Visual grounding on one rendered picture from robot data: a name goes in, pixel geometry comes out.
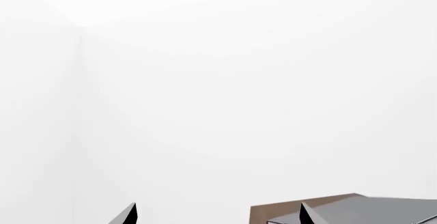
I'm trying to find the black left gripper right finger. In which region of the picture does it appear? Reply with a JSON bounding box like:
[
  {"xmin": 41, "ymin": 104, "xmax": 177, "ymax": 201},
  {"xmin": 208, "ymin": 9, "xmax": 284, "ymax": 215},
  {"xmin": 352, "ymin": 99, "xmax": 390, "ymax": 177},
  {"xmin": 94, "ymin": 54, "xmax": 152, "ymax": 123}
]
[{"xmin": 299, "ymin": 201, "xmax": 330, "ymax": 224}]

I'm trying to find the grey flat box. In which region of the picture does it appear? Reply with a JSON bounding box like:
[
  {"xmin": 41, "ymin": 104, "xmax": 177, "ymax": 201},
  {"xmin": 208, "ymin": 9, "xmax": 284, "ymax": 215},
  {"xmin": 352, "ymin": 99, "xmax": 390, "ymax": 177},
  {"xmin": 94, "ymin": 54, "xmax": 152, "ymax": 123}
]
[{"xmin": 267, "ymin": 196, "xmax": 437, "ymax": 224}]

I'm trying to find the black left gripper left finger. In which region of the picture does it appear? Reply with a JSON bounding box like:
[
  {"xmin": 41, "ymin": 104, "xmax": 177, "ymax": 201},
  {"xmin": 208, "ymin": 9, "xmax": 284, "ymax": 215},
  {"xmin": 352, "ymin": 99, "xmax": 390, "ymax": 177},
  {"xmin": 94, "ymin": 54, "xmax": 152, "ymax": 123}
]
[{"xmin": 108, "ymin": 201, "xmax": 139, "ymax": 224}]

